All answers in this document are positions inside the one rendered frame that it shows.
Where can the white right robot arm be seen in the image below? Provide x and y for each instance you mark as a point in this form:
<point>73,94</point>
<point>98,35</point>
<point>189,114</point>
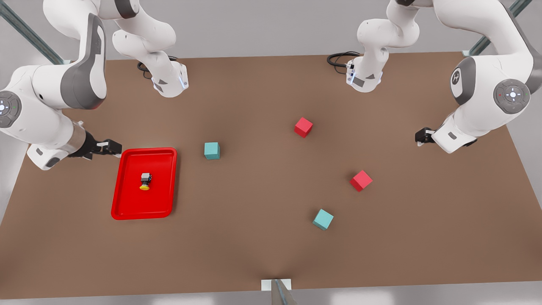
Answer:
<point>51,84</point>

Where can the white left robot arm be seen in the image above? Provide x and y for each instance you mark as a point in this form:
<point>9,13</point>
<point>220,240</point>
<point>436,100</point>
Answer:
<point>487,84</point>

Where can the red plastic tray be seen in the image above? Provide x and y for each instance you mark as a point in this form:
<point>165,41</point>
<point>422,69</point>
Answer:
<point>144,183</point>

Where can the red cube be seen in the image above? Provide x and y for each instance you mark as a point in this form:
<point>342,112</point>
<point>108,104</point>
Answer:
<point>303,127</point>
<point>360,181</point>

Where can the teal cube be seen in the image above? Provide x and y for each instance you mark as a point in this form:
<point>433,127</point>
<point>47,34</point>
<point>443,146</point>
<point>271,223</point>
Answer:
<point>323,219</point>
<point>212,151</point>

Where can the small grey yellow button switch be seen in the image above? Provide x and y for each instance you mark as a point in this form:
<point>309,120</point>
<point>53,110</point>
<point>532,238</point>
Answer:
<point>145,181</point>

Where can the silver frame post with foot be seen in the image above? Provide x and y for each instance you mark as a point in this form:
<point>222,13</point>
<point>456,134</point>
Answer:
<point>279,291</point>

